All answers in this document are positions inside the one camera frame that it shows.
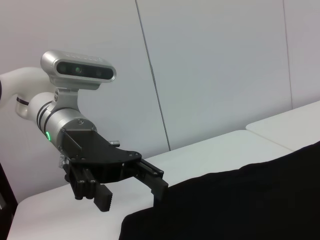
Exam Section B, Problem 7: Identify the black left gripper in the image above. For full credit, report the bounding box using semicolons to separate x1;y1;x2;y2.
57;119;169;213

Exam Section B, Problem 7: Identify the black t-shirt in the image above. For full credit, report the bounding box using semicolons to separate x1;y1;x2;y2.
119;141;320;240

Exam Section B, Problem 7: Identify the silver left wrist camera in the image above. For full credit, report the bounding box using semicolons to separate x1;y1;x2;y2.
40;49;117;112

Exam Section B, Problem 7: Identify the black robot torso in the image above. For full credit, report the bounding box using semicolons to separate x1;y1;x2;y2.
0;162;18;238

